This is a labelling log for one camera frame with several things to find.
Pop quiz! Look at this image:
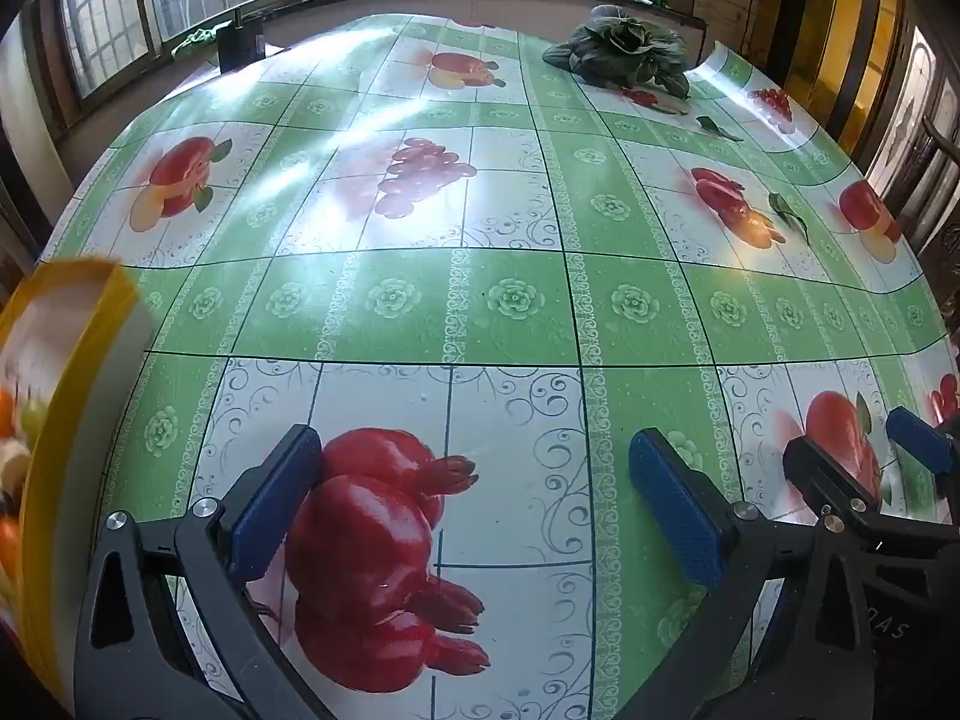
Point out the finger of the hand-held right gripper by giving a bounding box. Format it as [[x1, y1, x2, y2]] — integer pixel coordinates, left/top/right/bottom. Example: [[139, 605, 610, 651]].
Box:
[[782, 435, 960, 541], [885, 406, 960, 500]]

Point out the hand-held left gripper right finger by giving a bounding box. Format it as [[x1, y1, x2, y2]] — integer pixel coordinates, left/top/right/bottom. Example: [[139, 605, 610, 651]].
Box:
[[615, 427, 878, 720]]

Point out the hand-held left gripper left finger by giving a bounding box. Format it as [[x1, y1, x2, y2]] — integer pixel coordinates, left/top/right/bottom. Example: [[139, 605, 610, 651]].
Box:
[[73, 424, 338, 720]]

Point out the yellow rimmed white box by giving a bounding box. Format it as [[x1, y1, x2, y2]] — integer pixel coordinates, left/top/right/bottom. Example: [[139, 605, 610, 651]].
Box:
[[0, 259, 162, 720]]

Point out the fruit print green tablecloth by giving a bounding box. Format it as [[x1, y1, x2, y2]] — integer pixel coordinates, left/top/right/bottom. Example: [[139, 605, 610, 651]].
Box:
[[34, 11, 960, 720]]

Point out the small black box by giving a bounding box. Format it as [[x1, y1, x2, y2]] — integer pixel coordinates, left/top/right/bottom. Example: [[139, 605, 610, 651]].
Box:
[[217, 11, 265, 74]]

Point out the green cloth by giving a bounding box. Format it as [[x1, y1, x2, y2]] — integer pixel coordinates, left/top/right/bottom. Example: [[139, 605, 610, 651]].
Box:
[[171, 28, 222, 57]]

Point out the dark green leafy vegetable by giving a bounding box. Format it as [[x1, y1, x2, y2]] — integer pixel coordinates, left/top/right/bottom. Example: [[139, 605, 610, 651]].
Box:
[[541, 4, 691, 98]]

